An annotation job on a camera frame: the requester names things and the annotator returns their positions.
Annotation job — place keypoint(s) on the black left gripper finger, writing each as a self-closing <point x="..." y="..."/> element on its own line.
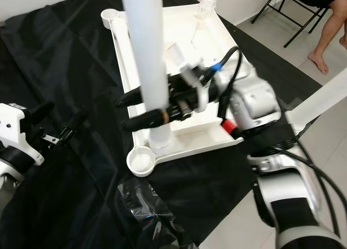
<point x="76" y="127"/>
<point x="42" y="109"/>

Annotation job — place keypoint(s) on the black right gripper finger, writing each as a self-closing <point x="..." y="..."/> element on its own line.
<point x="130" y="100"/>
<point x="146" y="121"/>

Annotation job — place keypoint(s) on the white plastic children table top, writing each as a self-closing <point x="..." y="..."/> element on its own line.
<point x="195" y="135"/>

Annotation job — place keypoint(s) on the black table cloth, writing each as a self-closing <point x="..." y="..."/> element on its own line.
<point x="59" y="70"/>

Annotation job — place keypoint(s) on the black folding chair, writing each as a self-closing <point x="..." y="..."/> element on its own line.
<point x="293" y="16"/>

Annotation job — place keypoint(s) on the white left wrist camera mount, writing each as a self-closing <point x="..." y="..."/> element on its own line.
<point x="16" y="132"/>

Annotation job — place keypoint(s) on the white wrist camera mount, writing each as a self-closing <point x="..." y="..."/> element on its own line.
<point x="181" y="59"/>
<point x="16" y="132"/>

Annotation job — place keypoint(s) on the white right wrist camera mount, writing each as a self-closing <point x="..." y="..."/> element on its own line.
<point x="181" y="59"/>

